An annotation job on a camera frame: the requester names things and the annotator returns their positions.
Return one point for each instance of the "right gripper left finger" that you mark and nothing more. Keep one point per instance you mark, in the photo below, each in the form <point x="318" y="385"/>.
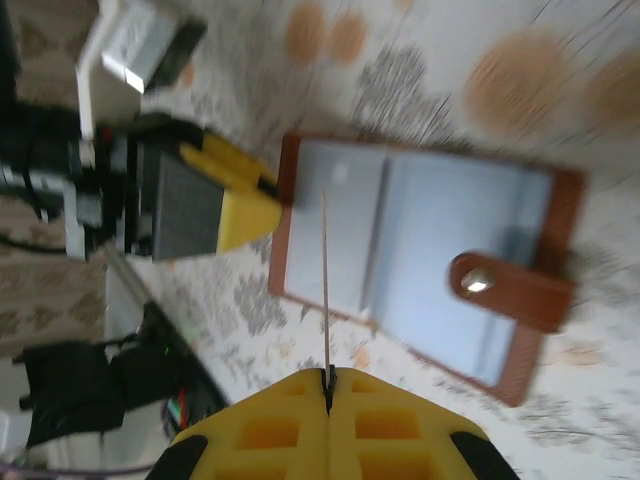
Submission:
<point x="310" y="450"/>

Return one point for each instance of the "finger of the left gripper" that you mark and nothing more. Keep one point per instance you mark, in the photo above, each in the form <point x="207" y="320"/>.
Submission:
<point x="230" y="160"/>
<point x="250" y="220"/>

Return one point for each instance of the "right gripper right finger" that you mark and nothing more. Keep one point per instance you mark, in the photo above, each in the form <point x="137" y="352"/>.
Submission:
<point x="345" y="450"/>

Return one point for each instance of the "brown leather card holder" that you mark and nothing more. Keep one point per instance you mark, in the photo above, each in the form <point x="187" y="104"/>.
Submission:
<point x="430" y="225"/>

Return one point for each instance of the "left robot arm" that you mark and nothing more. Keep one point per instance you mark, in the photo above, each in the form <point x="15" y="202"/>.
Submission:
<point x="70" y="395"/>

